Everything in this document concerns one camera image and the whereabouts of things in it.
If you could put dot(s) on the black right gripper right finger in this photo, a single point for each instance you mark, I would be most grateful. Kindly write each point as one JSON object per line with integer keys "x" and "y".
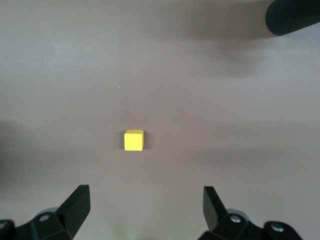
{"x": 215, "y": 212}

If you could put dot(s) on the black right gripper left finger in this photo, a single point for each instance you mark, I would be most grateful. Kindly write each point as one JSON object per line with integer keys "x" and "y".
{"x": 72, "y": 212}

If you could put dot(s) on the yellow wooden block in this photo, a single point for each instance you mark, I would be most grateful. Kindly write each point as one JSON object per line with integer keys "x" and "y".
{"x": 133, "y": 141}

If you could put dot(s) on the black ribbed cylinder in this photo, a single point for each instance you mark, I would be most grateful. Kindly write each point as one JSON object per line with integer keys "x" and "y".
{"x": 292, "y": 15}

